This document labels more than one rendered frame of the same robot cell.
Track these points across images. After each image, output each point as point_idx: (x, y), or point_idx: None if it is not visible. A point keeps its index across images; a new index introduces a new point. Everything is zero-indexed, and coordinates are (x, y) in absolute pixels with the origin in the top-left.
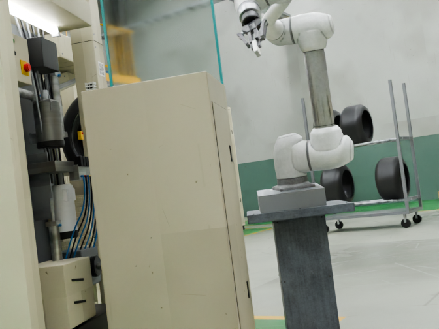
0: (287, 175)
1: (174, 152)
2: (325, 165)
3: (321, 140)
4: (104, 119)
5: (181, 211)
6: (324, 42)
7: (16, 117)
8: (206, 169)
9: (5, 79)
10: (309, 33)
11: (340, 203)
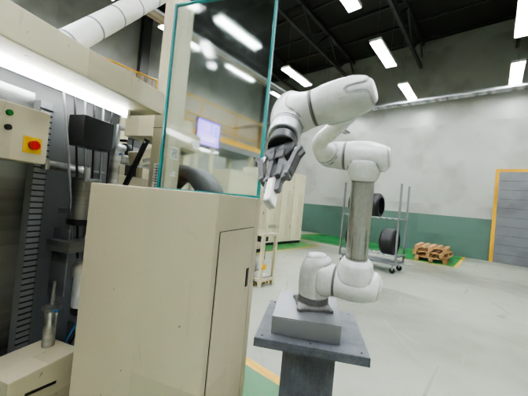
0: (308, 295)
1: (164, 282)
2: (348, 298)
3: (349, 273)
4: (104, 220)
5: (156, 354)
6: (376, 175)
7: None
8: (193, 316)
9: None
10: (363, 163)
11: (354, 353)
